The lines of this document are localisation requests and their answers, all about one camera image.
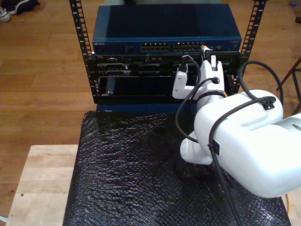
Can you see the dark wooden chair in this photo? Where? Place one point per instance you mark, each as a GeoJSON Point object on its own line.
{"type": "Point", "coordinates": [289, 73]}

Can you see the white sneaker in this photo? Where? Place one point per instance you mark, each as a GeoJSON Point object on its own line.
{"type": "Point", "coordinates": [4, 15]}

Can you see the dark sneaker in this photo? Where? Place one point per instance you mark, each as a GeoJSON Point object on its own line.
{"type": "Point", "coordinates": [23, 5]}

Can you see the black bubble mat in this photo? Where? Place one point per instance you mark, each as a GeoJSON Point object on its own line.
{"type": "Point", "coordinates": [129, 176]}

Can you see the small blue object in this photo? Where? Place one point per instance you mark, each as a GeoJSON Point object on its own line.
{"type": "Point", "coordinates": [292, 4]}

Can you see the blue network switch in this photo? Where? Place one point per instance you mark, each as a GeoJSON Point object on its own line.
{"type": "Point", "coordinates": [164, 23]}

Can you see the blue metal base panel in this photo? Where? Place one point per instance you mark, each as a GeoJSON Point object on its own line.
{"type": "Point", "coordinates": [141, 107]}

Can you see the black metal rack frame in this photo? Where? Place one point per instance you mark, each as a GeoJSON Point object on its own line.
{"type": "Point", "coordinates": [78, 30]}

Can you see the black rack drawer tray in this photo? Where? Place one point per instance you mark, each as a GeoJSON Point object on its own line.
{"type": "Point", "coordinates": [141, 89]}

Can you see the black server chassis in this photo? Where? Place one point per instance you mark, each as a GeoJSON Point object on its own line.
{"type": "Point", "coordinates": [141, 68]}

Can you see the small white object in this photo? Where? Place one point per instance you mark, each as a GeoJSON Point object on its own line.
{"type": "Point", "coordinates": [2, 219]}

